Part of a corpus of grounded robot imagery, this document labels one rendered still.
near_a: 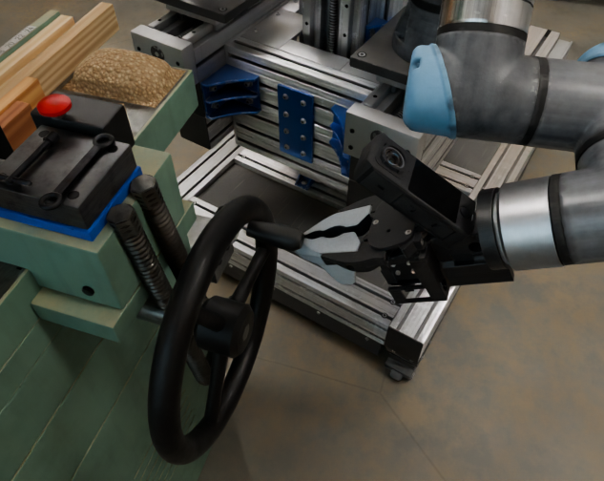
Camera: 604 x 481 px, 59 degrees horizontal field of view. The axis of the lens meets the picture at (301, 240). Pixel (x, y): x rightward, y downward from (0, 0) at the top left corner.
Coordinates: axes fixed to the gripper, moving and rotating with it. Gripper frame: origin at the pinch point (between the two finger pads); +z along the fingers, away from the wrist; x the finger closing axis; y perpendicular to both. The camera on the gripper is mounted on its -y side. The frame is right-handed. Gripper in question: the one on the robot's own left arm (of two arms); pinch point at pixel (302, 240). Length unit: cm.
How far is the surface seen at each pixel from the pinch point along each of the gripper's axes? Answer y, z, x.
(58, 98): -23.4, 12.8, -1.7
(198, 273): -8.2, 1.7, -11.2
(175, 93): -12.8, 20.0, 18.7
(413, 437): 88, 25, 20
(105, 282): -9.9, 11.4, -12.6
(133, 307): -4.7, 13.7, -11.4
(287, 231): -3.1, -0.8, -1.7
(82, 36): -23.5, 31.7, 22.6
